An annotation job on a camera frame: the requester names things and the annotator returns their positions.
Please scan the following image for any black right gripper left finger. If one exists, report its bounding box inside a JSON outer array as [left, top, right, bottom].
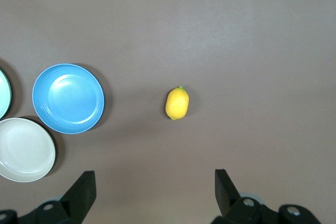
[[0, 170, 97, 224]]

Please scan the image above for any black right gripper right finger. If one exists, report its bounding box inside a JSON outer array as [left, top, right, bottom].
[[214, 168, 324, 224]]

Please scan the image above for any yellow lemon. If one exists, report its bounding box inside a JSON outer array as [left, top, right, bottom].
[[164, 85, 191, 121]]

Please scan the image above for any beige plate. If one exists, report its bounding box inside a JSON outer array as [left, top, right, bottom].
[[0, 118, 57, 183]]

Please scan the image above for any blue plate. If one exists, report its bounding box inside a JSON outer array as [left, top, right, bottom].
[[31, 63, 106, 135]]

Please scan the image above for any pale green plate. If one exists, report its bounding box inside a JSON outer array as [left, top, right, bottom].
[[0, 69, 13, 120]]

